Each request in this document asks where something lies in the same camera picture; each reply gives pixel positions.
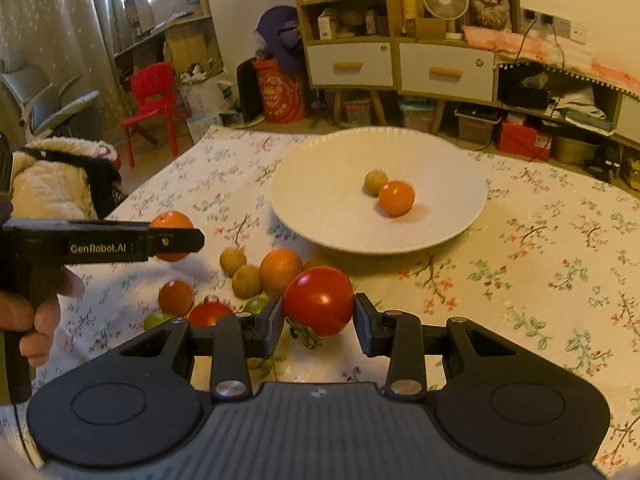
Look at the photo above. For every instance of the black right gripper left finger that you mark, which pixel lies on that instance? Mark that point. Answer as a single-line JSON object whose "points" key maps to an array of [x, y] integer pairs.
{"points": [[231, 342]]}

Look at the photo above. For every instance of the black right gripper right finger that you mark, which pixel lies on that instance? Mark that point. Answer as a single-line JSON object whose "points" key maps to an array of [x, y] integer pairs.
{"points": [[401, 337]]}

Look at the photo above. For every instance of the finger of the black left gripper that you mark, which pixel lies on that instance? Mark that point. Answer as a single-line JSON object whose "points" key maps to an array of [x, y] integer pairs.
{"points": [[174, 244]]}

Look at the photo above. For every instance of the green tomato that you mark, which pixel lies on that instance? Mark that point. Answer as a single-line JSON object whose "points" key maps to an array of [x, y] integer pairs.
{"points": [[155, 319], [255, 305]]}

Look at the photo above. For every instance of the small red tomato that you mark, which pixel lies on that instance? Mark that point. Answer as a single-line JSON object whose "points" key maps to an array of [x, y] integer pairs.
{"points": [[208, 314]]}

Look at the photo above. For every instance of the brown longan fruit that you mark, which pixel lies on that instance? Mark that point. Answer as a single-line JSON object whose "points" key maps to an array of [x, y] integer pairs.
{"points": [[231, 259], [246, 282]]}

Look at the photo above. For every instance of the small orange tomato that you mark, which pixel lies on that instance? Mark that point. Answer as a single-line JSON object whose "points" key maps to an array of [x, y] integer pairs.
{"points": [[175, 298]]}

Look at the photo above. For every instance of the large red tomato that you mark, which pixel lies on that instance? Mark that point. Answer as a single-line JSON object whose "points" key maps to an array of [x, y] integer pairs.
{"points": [[320, 298]]}

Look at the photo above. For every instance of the large orange mandarin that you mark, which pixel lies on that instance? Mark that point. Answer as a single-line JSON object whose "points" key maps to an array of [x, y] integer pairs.
{"points": [[278, 269]]}

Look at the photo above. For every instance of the person's left hand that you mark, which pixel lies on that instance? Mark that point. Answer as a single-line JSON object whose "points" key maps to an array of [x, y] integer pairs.
{"points": [[36, 320]]}

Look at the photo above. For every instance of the white padded jacket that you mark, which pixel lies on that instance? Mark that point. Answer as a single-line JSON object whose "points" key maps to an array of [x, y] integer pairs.
{"points": [[66, 178]]}

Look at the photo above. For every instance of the orange fruit on plate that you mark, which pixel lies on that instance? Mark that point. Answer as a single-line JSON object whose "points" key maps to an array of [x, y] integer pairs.
{"points": [[396, 198]]}

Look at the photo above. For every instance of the grey office chair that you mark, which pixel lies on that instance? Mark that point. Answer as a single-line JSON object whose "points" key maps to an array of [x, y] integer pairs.
{"points": [[42, 112]]}

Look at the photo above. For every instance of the small brown fruit on plate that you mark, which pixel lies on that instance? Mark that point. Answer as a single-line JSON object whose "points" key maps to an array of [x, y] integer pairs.
{"points": [[374, 181]]}

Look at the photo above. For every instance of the red plastic chair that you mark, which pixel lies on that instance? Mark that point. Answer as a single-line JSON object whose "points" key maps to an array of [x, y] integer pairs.
{"points": [[153, 89]]}

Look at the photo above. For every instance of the white ribbed plate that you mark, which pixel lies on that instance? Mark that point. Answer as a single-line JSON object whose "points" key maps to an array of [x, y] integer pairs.
{"points": [[317, 190]]}

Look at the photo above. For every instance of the floral tablecloth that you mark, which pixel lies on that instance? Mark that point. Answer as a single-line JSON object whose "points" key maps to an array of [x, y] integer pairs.
{"points": [[552, 263]]}

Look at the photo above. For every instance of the orange printed bucket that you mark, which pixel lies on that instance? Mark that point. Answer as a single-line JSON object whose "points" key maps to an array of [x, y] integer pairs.
{"points": [[283, 92]]}

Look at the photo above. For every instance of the wooden bookshelf by window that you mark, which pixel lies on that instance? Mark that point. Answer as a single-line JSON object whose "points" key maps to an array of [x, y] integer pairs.
{"points": [[180, 32]]}

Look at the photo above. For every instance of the red storage box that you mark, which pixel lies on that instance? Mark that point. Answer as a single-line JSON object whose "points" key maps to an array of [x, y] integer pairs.
{"points": [[524, 141]]}

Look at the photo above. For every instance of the purple plush toy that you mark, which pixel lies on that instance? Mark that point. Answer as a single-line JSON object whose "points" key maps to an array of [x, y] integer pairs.
{"points": [[279, 28]]}

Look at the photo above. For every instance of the low cabinet white drawer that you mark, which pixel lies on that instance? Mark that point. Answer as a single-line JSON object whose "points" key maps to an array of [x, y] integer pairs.
{"points": [[445, 70]]}

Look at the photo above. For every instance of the wooden shelf cabinet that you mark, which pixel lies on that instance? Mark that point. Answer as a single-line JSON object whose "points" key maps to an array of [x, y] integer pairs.
{"points": [[350, 44]]}

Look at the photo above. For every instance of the pink cloth on sideboard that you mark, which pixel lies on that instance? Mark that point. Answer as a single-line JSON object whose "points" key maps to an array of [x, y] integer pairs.
{"points": [[557, 53]]}

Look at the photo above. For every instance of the white desk fan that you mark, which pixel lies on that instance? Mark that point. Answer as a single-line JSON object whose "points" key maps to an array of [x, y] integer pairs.
{"points": [[449, 11]]}

